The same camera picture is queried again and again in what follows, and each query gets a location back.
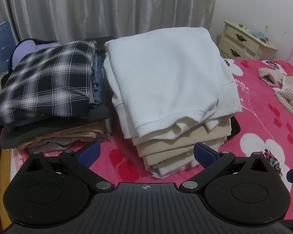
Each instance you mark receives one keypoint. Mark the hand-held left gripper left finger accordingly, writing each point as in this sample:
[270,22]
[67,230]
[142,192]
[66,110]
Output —
[89,154]

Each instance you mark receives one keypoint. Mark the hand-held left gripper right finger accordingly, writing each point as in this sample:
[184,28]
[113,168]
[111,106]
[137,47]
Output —
[205,154]

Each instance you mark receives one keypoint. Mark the white sweatshirt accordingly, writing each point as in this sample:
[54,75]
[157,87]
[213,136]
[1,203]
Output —
[166,78]

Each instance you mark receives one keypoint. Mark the stack of dark folded clothes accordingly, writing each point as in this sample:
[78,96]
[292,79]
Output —
[39,131]

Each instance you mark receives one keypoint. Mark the beige folded garment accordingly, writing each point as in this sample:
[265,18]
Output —
[185,139]

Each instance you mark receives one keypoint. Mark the tan folded garment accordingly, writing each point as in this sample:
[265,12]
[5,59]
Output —
[73,134]

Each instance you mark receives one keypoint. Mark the cream folded sweater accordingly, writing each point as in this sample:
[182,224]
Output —
[183,128]

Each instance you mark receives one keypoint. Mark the white knit folded garment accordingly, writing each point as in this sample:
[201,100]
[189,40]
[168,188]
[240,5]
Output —
[171,167]

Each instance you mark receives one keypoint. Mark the pink floral bed blanket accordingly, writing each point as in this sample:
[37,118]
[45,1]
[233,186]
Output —
[254,117]

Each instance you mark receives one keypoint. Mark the blue jeans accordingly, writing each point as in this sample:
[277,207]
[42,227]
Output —
[99,82]

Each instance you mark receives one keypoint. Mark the black white plaid shirt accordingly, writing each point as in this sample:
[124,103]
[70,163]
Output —
[48,82]

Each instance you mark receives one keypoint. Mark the beige checked knit sweater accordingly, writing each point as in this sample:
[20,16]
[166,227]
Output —
[290,90]

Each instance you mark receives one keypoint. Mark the cream nightstand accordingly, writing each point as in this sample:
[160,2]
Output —
[244,43]

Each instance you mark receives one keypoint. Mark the blue paper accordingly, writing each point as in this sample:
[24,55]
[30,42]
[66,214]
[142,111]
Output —
[256,33]

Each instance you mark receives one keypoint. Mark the blue plastic bin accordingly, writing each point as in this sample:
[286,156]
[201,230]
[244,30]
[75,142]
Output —
[0,48]

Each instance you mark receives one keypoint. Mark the grey curtain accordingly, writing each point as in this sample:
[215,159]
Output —
[100,9]

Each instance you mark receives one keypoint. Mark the wooden bed frame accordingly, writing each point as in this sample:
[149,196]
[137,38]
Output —
[2,175]

